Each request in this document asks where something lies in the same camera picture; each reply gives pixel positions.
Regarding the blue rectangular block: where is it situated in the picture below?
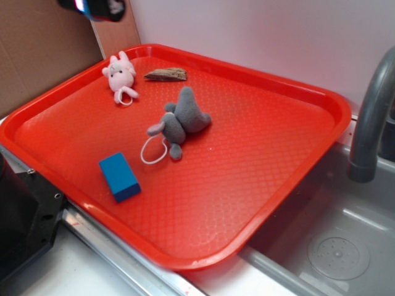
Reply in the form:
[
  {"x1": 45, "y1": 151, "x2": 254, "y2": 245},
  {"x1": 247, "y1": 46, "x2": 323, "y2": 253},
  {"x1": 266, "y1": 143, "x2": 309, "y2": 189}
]
[{"x1": 99, "y1": 152, "x2": 141, "y2": 203}]

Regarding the red plastic tray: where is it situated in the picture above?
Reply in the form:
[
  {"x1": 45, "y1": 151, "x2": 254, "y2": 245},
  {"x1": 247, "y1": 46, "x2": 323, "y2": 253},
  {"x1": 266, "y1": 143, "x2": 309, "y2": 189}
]
[{"x1": 1, "y1": 44, "x2": 351, "y2": 271}]

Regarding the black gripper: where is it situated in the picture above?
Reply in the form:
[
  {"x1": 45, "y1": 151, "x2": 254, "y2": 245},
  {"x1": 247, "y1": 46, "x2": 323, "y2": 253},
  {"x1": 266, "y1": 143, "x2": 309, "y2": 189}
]
[{"x1": 57, "y1": 0, "x2": 126, "y2": 22}]

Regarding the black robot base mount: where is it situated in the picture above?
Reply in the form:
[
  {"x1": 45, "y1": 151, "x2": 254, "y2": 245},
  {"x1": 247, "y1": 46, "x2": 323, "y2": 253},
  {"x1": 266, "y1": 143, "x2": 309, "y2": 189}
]
[{"x1": 1, "y1": 156, "x2": 66, "y2": 283}]

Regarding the blue crocheted ball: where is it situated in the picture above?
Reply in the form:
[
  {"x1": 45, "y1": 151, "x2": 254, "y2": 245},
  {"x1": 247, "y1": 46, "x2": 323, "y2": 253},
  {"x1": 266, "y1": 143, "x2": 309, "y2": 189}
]
[{"x1": 74, "y1": 0, "x2": 93, "y2": 20}]

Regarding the brown wood piece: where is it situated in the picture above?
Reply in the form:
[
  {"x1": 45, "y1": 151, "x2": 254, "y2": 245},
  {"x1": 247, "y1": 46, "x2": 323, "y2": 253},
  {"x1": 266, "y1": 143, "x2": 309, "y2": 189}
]
[{"x1": 144, "y1": 67, "x2": 188, "y2": 82}]

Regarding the grey plush elephant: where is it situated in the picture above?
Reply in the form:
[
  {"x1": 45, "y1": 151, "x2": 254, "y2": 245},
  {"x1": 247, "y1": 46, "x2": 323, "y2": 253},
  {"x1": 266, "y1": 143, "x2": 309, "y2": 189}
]
[{"x1": 140, "y1": 86, "x2": 212, "y2": 165}]

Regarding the pink plush toy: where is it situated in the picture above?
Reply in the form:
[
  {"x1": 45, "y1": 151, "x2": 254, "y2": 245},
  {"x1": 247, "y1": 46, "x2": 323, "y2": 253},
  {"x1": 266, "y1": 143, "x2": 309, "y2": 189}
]
[{"x1": 102, "y1": 51, "x2": 139, "y2": 106}]

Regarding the grey plastic sink basin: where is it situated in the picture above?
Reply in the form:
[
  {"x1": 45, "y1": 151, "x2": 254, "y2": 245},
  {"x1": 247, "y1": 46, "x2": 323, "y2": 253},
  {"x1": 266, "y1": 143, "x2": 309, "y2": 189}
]
[{"x1": 240, "y1": 144, "x2": 394, "y2": 295}]

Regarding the brown cardboard panel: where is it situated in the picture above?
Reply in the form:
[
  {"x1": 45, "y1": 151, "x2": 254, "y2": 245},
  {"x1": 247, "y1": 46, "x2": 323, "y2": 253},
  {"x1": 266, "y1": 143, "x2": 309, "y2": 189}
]
[{"x1": 1, "y1": 1, "x2": 102, "y2": 117}]

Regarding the grey sink faucet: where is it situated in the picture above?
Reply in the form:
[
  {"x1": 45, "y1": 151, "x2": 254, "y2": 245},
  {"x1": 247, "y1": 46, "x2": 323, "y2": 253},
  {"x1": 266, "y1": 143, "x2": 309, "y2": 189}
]
[{"x1": 347, "y1": 47, "x2": 394, "y2": 183}]

